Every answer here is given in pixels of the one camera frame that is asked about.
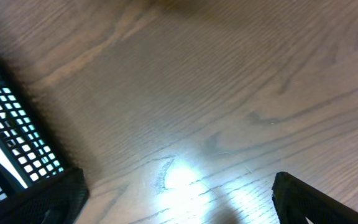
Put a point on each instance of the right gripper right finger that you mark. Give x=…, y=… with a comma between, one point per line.
x=296, y=202

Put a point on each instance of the black perforated plastic basket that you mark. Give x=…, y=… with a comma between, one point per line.
x=23, y=139

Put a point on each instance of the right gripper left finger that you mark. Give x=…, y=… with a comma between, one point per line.
x=58, y=199

